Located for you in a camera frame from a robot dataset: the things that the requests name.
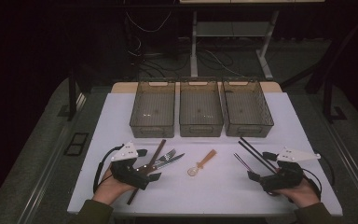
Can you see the person's right hand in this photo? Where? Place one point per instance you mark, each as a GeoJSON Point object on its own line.
{"type": "Point", "coordinates": [301, 194]}

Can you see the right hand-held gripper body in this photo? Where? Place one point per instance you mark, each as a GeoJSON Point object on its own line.
{"type": "Point", "coordinates": [284, 177]}

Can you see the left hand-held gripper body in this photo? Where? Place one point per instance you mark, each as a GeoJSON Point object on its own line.
{"type": "Point", "coordinates": [130, 175]}

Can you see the person's left hand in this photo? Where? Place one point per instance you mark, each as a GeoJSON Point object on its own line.
{"type": "Point", "coordinates": [112, 188]}

